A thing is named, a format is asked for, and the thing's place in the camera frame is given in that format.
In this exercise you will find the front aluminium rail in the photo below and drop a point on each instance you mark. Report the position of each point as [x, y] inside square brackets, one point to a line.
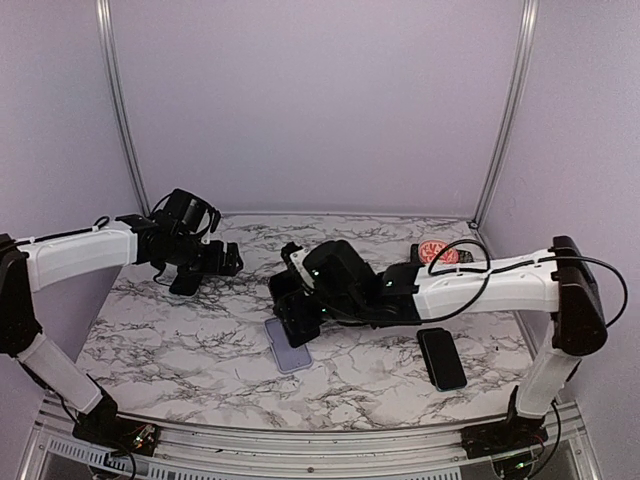
[190, 451]

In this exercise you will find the black floral cloth mat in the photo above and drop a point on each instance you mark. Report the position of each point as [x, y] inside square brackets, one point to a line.
[465, 256]

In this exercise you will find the left aluminium frame post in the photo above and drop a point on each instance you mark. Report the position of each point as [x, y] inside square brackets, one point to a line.
[109, 49]

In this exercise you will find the lavender phone case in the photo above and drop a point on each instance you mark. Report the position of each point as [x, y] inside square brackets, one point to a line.
[287, 359]

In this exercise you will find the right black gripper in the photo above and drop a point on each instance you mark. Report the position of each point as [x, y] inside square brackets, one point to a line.
[297, 314]

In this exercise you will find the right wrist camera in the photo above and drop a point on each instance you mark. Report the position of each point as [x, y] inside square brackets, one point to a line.
[293, 256]

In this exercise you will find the right aluminium frame post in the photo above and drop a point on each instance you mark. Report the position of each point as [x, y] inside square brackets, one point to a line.
[515, 90]

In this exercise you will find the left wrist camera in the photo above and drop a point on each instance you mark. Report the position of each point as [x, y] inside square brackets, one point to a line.
[188, 214]

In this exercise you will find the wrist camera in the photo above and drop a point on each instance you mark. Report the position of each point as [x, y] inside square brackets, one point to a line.
[188, 214]
[293, 256]

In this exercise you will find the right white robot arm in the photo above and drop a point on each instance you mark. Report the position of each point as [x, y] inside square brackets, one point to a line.
[557, 281]

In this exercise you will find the aluminium frame post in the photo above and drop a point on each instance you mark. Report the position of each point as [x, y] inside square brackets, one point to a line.
[109, 49]
[515, 90]

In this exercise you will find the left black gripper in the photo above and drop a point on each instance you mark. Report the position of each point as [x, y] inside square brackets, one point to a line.
[214, 265]

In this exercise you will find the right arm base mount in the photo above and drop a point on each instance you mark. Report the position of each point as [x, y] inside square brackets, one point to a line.
[511, 433]

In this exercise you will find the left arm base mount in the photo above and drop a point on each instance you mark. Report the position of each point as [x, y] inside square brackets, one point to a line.
[104, 425]

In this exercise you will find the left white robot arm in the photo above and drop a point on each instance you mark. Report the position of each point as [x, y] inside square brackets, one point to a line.
[28, 265]

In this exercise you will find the black phone case near right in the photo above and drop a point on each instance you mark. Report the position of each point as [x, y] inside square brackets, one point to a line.
[442, 360]

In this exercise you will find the black phone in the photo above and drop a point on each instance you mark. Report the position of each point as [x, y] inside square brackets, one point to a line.
[185, 284]

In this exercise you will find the red white patterned bowl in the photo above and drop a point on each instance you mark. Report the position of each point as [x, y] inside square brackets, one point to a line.
[430, 250]

